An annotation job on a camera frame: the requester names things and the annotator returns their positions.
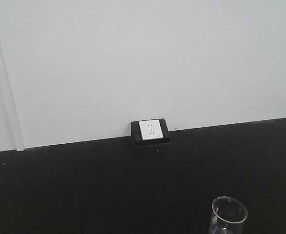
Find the clear glass beaker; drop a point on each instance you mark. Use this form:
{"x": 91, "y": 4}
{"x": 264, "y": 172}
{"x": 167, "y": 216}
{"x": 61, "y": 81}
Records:
{"x": 228, "y": 216}

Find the black socket mounting box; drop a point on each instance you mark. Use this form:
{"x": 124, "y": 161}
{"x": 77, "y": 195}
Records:
{"x": 137, "y": 138}

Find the white wall power socket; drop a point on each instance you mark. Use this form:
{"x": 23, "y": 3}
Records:
{"x": 150, "y": 129}

